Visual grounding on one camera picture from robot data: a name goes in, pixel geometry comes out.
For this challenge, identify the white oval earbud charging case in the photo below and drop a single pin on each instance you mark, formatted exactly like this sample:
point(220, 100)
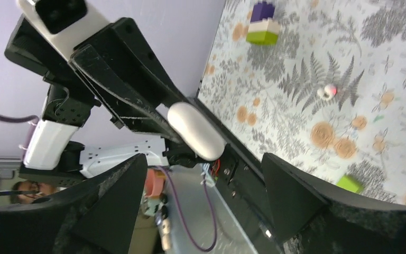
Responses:
point(196, 131)

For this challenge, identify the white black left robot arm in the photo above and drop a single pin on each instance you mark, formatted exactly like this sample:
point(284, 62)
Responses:
point(51, 155)

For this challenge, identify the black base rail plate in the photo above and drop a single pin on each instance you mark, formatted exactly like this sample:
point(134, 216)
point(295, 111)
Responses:
point(245, 182)

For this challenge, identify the floral patterned table mat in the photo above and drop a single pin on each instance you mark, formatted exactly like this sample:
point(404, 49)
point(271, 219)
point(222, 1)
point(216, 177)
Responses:
point(267, 95)

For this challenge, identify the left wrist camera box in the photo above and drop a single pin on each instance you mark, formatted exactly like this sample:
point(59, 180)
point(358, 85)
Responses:
point(63, 24)

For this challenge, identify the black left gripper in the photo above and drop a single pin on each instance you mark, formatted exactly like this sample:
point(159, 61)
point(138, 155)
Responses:
point(117, 64)

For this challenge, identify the green toy brick lower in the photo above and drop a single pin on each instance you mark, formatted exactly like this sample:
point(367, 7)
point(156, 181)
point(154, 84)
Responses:
point(349, 183)

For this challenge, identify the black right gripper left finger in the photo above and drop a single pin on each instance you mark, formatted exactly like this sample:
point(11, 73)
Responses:
point(96, 216)

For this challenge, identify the white clip earbud near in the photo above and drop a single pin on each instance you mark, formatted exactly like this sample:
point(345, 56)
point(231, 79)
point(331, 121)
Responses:
point(327, 93)

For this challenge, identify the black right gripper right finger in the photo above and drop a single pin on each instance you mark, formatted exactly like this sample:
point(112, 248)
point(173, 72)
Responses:
point(353, 223)

